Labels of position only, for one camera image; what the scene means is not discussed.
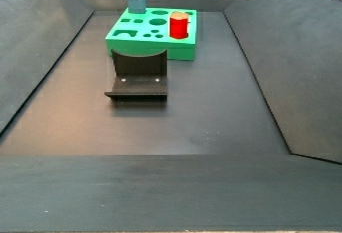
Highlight red cylinder block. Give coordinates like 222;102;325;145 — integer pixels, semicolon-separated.
170;11;188;39

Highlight green shape sorter board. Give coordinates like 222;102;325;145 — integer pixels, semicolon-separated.
106;8;198;61

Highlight black angled stand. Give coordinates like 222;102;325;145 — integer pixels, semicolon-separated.
104;50;168;99

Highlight blue square block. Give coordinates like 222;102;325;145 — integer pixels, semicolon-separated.
127;0;146;14

